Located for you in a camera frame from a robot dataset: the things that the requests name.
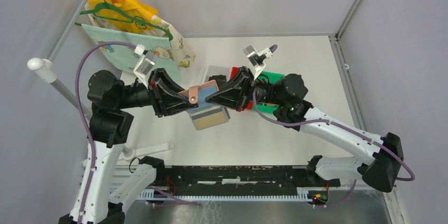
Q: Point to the light green patterned cloth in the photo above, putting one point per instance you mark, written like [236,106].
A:
[123,57]

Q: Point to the white cable duct strip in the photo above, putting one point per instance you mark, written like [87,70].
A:
[300,196]

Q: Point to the tan leather card holder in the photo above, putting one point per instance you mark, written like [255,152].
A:
[206,115]

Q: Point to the green plastic bin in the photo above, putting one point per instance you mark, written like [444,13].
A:
[263,89]

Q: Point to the green clothes hanger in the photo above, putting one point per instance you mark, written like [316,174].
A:
[128,19]

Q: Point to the red plastic bin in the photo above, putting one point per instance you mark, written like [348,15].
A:
[235,72]

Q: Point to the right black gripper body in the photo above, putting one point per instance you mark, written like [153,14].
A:
[248,90]

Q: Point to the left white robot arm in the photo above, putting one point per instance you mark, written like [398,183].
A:
[107,132]

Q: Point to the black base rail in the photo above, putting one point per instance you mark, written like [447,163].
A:
[239,180]

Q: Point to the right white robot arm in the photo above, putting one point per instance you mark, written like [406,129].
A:
[374,159]

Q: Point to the cream patterned cloth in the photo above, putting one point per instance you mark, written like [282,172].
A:
[180,51]

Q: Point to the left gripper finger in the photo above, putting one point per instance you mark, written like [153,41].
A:
[160,77]
[172,103]

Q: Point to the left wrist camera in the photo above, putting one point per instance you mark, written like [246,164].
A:
[145,64]

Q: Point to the yellow cards in green bin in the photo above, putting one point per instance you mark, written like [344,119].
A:
[268,105]

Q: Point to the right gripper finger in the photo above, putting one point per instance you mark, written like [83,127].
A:
[232,98]
[235,82]

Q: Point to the white plastic bin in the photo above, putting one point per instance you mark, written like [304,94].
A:
[214,70]

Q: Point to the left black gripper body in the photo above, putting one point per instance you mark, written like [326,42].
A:
[153,88]

